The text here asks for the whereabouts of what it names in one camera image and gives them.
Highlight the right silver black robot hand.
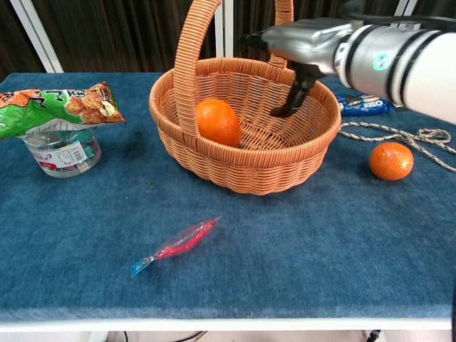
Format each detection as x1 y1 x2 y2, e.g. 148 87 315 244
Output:
238 17 357 118

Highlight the large orange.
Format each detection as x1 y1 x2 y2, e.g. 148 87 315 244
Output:
196 98 242 147

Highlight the orange wicker basket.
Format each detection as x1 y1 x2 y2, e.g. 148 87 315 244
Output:
148 0 343 197

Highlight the small orange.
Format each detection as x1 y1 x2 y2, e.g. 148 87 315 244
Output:
368 142 415 181

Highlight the blue Oreo packet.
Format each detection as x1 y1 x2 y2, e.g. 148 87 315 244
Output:
335 93 395 117

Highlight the blue velvet tablecloth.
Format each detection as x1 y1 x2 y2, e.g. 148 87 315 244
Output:
0 72 456 319

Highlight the red sausage in wrapper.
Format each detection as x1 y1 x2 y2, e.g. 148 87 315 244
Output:
130 215 223 279

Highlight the green snack bag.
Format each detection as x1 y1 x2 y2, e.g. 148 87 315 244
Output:
0 81 127 140

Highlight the clear plastic jar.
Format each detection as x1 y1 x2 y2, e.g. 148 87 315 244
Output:
21 127 103 179

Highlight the white metal frame post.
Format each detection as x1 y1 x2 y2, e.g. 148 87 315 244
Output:
9 0 64 74
390 0 418 28
213 0 234 59

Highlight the braided rope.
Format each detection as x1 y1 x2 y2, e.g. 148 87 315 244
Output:
338 121 456 174

